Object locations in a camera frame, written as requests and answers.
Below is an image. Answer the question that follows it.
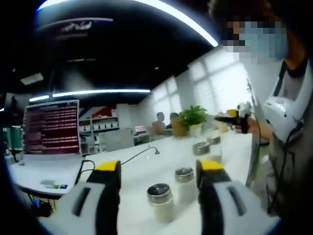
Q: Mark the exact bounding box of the black neck strap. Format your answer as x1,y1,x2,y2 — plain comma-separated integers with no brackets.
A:
272,63,287,99

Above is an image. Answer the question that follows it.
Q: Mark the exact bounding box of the small brown-filled seasoning bottle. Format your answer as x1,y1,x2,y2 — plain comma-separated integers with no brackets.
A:
146,183,176,223

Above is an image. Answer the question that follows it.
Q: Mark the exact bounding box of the white device neck band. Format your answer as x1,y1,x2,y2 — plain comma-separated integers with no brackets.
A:
294,56,313,123

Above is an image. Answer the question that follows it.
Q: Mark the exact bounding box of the small white-filled seasoning bottle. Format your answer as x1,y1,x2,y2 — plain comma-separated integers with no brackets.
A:
175,167,197,204

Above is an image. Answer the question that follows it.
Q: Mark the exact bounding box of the black device cable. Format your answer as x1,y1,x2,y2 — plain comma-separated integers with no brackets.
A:
268,122,304,216

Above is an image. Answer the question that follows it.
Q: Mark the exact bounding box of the white laptop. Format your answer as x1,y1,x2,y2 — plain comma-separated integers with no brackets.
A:
9,99,85,196

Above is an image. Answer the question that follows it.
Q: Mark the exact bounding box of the white chest device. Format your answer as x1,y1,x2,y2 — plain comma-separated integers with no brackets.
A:
264,97,304,143

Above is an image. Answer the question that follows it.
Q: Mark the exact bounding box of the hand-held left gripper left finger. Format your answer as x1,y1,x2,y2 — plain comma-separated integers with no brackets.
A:
47,160,122,235

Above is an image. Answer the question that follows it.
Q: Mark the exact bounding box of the straight ceiling light strip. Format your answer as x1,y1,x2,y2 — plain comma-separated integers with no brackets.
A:
29,88,151,103

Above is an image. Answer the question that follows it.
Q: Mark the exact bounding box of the person's patterned shirt torso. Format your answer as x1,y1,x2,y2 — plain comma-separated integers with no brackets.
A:
246,56,313,218

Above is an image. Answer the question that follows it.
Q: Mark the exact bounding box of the dark hanging ceiling sign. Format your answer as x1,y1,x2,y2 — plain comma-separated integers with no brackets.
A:
36,18,115,42

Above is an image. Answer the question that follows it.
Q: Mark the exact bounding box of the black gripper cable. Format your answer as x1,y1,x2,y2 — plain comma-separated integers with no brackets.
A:
251,114,263,148

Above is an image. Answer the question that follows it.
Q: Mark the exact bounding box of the brown box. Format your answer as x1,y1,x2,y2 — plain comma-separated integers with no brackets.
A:
171,116,189,137

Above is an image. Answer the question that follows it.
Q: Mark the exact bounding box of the person's right hand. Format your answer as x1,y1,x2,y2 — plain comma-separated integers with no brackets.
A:
247,117,260,135

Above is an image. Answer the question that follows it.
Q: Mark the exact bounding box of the green potted plant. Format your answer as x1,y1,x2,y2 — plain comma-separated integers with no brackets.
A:
178,105,209,138

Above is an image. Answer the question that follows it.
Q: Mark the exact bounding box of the long curved ceiling light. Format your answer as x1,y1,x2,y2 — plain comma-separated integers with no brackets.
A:
36,0,220,47

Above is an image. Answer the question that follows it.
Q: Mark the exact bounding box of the storage shelf with white boxes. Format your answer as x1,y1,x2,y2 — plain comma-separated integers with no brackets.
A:
79,115,120,135

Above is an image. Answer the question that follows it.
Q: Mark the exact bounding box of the large brown-filled seasoning bottle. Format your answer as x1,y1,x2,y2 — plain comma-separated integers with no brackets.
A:
192,142,211,157

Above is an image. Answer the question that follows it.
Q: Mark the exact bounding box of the black power cable with plug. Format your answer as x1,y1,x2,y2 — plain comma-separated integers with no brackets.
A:
75,146,160,183

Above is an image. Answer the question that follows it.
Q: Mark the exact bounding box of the teal panel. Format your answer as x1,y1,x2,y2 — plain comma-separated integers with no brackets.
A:
4,126,24,150

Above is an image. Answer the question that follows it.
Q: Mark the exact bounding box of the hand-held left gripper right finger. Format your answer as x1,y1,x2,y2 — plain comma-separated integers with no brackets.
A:
195,159,279,235

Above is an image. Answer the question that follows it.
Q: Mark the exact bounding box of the large white-filled seasoning bottle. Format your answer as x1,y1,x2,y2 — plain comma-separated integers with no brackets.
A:
206,136,223,163

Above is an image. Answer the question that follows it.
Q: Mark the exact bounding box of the window with blinds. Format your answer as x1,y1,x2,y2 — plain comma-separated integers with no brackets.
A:
153,46,255,128

